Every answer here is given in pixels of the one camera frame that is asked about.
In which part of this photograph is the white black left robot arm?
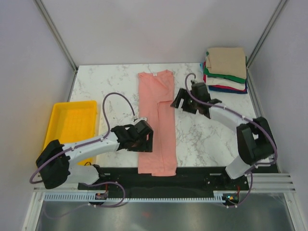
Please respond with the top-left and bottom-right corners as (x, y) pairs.
(36, 119), (154, 190)

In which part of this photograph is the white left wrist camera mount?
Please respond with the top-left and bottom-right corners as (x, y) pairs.
(134, 117), (147, 124)

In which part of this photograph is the left aluminium frame post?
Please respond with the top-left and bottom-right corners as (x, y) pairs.
(33, 0), (79, 72)

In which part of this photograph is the right aluminium frame post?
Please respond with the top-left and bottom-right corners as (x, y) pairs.
(246, 0), (289, 70)

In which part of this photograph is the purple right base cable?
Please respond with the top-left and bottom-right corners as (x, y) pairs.
(222, 172), (253, 209)

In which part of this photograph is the left aluminium table rail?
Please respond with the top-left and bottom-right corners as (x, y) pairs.
(39, 171), (82, 190)

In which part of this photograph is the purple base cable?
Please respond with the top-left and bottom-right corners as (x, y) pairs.
(222, 172), (253, 209)
(88, 181), (127, 209)

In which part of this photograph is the right aluminium table rail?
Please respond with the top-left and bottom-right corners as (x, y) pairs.
(247, 70), (280, 173)

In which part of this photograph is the blue folded t shirt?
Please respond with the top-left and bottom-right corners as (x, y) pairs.
(208, 55), (248, 95)

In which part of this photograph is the pink t shirt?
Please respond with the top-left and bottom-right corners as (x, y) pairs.
(138, 70), (177, 177)

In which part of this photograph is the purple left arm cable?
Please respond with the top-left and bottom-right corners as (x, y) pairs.
(30, 92), (137, 185)

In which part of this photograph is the white folded t shirt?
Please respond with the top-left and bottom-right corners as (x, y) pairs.
(205, 76), (246, 90)

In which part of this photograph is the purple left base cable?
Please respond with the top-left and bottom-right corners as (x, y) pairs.
(88, 181), (127, 209)

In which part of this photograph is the aluminium frame post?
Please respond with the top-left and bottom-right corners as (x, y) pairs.
(246, 0), (289, 70)
(33, 0), (79, 72)

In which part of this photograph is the yellow plastic tray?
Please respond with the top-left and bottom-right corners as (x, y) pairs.
(42, 100), (98, 167)

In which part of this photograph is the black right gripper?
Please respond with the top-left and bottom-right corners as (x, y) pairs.
(171, 88), (200, 115)

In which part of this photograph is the white slotted cable duct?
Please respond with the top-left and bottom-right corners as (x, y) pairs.
(43, 188), (239, 203)

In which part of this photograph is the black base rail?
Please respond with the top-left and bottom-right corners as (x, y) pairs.
(78, 167), (249, 193)

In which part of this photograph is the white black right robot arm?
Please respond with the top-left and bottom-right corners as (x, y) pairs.
(171, 82), (277, 190)

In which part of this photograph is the beige folded t shirt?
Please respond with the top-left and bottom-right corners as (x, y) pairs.
(206, 47), (246, 79)

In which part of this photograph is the aluminium table rail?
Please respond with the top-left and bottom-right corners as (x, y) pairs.
(247, 70), (280, 173)
(39, 171), (82, 190)

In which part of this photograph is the red folded t shirt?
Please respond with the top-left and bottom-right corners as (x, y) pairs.
(203, 61), (247, 93)

